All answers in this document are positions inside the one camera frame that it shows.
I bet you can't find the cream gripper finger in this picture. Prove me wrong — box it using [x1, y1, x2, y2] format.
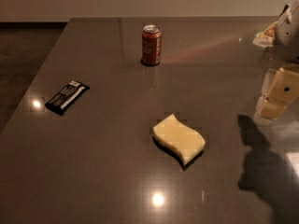
[255, 96, 286, 120]

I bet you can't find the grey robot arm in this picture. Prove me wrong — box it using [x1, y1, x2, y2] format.
[253, 0, 299, 121]

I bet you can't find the yellow wavy sponge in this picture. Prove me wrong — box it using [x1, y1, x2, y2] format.
[153, 114, 206, 166]

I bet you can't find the crumpled snack bag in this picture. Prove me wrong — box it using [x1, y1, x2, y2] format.
[253, 21, 278, 48]

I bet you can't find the red soda can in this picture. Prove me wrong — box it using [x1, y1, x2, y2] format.
[142, 24, 162, 65]

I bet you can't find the black snack bar packet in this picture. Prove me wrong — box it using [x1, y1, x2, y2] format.
[45, 80, 90, 116]

